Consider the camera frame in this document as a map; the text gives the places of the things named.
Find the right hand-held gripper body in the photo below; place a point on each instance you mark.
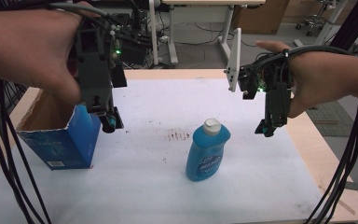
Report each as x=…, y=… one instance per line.
x=278, y=99

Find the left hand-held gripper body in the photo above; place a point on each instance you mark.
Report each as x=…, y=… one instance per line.
x=94, y=74

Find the blue detergent bottle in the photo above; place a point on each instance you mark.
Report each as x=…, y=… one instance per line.
x=205, y=152

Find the person's right hand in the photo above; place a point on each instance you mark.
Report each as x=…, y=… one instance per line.
x=320, y=77

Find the person's left hand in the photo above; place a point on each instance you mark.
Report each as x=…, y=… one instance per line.
x=28, y=46

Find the blue cardboard box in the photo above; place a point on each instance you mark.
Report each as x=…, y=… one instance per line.
x=74, y=146

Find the white foam mat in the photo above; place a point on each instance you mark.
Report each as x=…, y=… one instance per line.
x=152, y=193

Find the office chair base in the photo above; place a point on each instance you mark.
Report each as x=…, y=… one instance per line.
x=312, y=23

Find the brown cardboard box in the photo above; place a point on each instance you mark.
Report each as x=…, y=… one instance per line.
x=261, y=17

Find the white desk leg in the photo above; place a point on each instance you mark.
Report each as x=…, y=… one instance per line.
x=326, y=29

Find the black metal stand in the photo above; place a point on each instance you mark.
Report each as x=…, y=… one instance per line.
x=354, y=21

